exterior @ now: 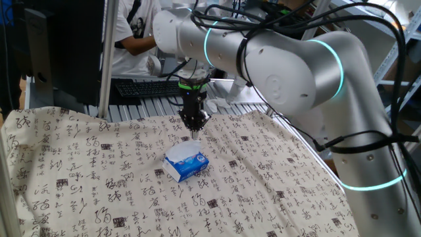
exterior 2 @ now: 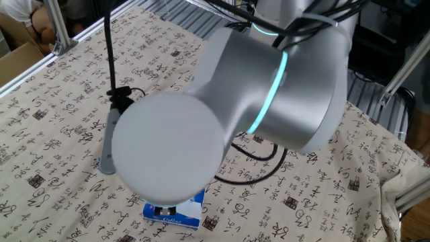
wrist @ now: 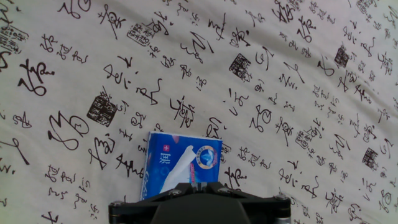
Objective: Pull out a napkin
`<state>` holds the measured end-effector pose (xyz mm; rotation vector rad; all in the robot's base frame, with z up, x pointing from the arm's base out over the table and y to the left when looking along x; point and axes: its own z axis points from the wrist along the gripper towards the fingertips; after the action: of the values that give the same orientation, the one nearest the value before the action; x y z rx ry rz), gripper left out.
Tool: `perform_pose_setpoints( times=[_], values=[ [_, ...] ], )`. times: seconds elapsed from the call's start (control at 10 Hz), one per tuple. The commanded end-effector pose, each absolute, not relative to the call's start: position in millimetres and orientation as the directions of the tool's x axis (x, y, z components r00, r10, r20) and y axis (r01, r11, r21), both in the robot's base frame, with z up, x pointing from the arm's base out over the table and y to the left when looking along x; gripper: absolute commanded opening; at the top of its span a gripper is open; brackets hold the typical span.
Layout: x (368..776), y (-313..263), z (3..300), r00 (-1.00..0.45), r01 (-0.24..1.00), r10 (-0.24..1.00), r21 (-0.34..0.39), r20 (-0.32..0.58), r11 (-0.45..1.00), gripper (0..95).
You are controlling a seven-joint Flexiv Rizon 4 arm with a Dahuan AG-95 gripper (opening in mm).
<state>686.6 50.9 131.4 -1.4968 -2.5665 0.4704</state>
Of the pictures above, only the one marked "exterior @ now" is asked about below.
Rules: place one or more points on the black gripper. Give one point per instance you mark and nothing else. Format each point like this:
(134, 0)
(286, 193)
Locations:
(194, 100)

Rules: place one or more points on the white chair backrest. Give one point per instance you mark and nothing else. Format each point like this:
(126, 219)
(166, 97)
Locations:
(154, 66)

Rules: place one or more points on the person in printed white T-shirt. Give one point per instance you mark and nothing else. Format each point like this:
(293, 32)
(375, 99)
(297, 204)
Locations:
(131, 49)

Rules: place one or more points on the blue tissue pack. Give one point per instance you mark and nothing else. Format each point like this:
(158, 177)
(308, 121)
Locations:
(189, 169)

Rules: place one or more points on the beige calligraphy tablecloth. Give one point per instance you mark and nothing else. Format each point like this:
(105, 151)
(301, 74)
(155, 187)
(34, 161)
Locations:
(98, 164)

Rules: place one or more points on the black computer monitor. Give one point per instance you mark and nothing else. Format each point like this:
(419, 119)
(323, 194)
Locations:
(75, 49)

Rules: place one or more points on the white napkin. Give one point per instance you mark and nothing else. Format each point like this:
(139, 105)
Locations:
(182, 151)

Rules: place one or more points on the grey metal workbench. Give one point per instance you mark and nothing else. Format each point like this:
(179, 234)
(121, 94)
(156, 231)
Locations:
(169, 67)

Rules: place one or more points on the grey metal shelf rack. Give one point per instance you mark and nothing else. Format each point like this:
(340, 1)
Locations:
(383, 69)

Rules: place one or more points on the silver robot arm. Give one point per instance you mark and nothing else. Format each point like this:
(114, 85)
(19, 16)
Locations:
(296, 75)

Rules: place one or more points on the crumpled white tissue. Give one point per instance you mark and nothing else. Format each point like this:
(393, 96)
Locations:
(217, 104)

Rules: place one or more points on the open cardboard box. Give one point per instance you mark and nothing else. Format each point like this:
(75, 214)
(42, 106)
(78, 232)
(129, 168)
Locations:
(330, 164)

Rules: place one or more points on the black keyboard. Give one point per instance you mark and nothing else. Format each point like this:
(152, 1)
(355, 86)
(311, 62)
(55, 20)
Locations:
(148, 89)

